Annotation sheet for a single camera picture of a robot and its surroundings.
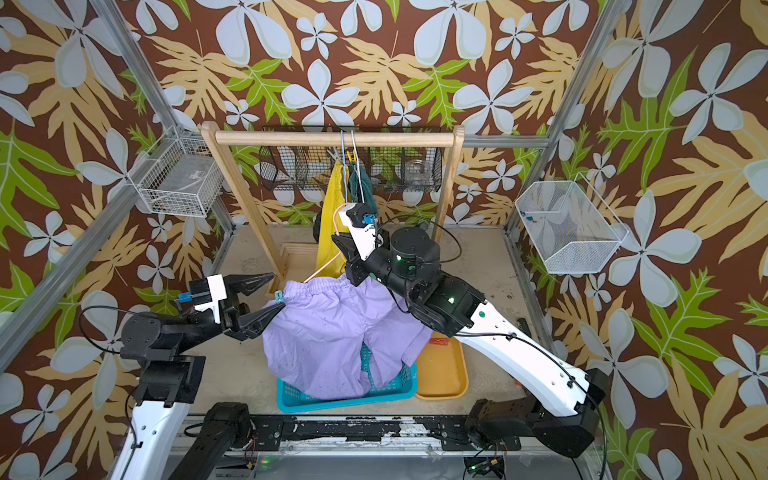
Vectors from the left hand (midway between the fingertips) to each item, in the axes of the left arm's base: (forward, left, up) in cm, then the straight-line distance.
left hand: (278, 288), depth 55 cm
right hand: (+9, -10, +5) cm, 14 cm away
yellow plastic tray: (-2, -37, -40) cm, 54 cm away
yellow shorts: (+38, -5, -11) cm, 40 cm away
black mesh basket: (+57, -23, -13) cm, 63 cm away
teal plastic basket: (-7, -26, -39) cm, 47 cm away
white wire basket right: (+30, -73, -13) cm, 80 cm away
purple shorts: (+2, -7, -30) cm, 31 cm away
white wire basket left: (+43, +41, -6) cm, 59 cm away
